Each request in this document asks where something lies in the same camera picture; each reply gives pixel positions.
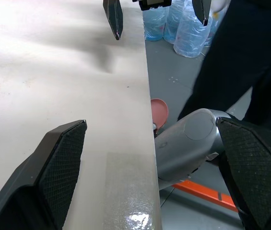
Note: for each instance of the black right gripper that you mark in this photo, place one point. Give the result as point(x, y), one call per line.
point(154, 3)

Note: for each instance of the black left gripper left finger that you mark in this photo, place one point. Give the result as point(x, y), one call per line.
point(53, 167)

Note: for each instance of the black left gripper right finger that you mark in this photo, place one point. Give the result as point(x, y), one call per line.
point(257, 172)

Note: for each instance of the orange floor strip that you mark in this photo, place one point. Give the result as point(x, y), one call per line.
point(204, 194)

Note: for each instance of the silver robot leg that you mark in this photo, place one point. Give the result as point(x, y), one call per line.
point(185, 148)

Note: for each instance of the clear tape patch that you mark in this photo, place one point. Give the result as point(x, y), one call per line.
point(130, 187)

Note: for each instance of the person in dark trousers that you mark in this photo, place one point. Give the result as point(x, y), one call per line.
point(240, 48)

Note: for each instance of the pink round disc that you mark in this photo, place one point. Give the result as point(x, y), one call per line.
point(159, 112)

